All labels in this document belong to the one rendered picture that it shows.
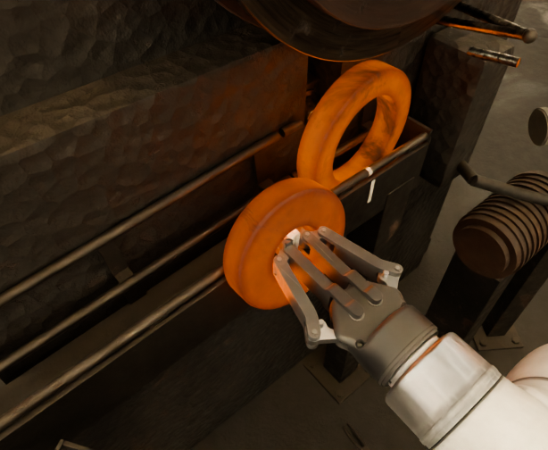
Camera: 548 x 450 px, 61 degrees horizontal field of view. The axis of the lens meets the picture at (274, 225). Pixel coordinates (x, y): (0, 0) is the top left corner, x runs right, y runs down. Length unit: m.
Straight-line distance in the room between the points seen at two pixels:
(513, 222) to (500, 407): 0.51
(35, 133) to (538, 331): 1.29
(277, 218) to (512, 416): 0.26
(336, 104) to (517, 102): 1.76
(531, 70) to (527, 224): 1.67
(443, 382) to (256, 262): 0.20
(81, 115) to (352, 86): 0.28
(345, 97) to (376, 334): 0.25
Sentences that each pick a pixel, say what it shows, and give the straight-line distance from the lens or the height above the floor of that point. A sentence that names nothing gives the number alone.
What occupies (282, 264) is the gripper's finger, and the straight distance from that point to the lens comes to 0.48.
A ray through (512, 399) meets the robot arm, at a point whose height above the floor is 0.75.
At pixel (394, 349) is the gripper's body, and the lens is 0.43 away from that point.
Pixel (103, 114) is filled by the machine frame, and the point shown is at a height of 0.87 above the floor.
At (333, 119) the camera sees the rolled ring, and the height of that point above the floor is 0.81.
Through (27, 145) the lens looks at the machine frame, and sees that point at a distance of 0.44.
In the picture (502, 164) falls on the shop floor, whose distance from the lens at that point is 1.89.
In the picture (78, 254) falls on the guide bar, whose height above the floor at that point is 0.74.
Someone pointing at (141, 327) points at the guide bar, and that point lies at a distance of 0.50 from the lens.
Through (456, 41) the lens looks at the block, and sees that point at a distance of 0.74.
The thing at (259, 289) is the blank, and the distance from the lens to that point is 0.51.
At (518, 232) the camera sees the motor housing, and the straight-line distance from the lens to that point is 0.88.
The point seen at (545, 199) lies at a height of 0.56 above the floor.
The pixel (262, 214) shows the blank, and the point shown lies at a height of 0.78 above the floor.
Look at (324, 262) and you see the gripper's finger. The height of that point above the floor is 0.73.
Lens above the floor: 1.12
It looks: 48 degrees down
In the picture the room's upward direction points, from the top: straight up
